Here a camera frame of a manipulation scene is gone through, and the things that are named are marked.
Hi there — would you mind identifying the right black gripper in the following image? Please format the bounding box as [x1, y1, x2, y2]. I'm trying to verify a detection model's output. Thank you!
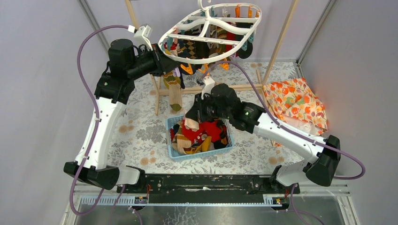
[186, 91, 230, 124]

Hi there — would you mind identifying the striped beige brown sock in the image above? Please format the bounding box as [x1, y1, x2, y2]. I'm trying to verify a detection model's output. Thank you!
[162, 72, 183, 112]

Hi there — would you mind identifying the white round clip hanger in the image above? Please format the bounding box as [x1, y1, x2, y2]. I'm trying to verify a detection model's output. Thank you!
[158, 0, 262, 64]

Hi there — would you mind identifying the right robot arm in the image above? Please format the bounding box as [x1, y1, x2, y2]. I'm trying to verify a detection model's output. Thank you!
[185, 84, 341, 193]

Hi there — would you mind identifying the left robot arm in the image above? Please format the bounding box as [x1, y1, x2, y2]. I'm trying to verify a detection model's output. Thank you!
[63, 39, 179, 193]

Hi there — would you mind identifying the pile of socks in basket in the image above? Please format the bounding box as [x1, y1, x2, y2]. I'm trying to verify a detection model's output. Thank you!
[169, 119, 230, 155]

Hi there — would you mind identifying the argyle dark hanging sock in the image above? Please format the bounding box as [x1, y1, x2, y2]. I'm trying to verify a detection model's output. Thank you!
[177, 29, 200, 59]

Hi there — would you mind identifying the dark green hanging sock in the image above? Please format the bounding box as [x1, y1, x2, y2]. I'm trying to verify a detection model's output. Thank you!
[237, 22, 253, 59]

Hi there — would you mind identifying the blue plastic basket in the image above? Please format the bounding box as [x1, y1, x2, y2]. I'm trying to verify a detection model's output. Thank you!
[166, 115, 234, 161]

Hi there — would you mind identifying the red hanging sock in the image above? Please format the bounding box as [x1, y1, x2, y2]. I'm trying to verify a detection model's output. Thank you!
[225, 31, 236, 51]

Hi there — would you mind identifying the floral orange cloth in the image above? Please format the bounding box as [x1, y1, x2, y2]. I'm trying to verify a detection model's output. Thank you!
[262, 78, 328, 136]

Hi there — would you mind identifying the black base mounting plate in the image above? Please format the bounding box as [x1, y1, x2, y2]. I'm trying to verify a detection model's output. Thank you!
[117, 173, 300, 204]

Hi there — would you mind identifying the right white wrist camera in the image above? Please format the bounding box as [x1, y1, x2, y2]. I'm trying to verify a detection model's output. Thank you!
[197, 76, 215, 99]

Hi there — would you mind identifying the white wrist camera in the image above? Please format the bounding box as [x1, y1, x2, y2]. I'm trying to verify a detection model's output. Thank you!
[128, 24, 153, 51]
[197, 76, 215, 99]

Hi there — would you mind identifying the wooden drying rack frame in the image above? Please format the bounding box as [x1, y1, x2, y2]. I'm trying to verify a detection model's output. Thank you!
[125, 0, 301, 116]

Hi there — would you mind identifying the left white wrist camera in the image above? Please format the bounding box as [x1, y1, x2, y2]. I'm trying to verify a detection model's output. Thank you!
[128, 24, 153, 51]

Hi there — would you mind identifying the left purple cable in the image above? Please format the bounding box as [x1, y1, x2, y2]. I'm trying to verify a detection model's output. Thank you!
[69, 24, 134, 225]

